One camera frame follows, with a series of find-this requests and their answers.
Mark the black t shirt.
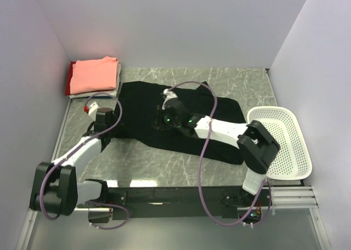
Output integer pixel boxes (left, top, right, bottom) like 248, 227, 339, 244
115, 81, 246, 165

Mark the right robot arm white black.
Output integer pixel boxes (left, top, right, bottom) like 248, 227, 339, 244
156, 98, 280, 206

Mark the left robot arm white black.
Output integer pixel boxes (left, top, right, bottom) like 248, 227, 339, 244
29, 107, 122, 220

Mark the pink folded t shirt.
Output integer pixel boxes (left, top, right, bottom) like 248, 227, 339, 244
70, 56, 119, 94

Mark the red folded t shirt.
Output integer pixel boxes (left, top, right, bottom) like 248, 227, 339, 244
65, 61, 76, 96

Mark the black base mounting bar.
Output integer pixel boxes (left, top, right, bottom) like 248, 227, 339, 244
79, 186, 271, 224

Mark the white perforated plastic basket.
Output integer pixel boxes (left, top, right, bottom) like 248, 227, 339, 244
247, 106, 313, 181

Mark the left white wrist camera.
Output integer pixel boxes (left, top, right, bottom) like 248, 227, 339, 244
83, 101, 99, 118

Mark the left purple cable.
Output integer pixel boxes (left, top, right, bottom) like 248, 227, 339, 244
39, 93, 129, 230

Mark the purple cable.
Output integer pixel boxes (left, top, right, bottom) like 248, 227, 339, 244
166, 81, 274, 226
39, 93, 129, 230

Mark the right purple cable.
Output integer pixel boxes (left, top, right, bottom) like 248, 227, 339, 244
166, 81, 274, 226

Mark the aluminium rail frame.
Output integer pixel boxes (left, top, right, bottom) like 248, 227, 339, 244
15, 100, 330, 250

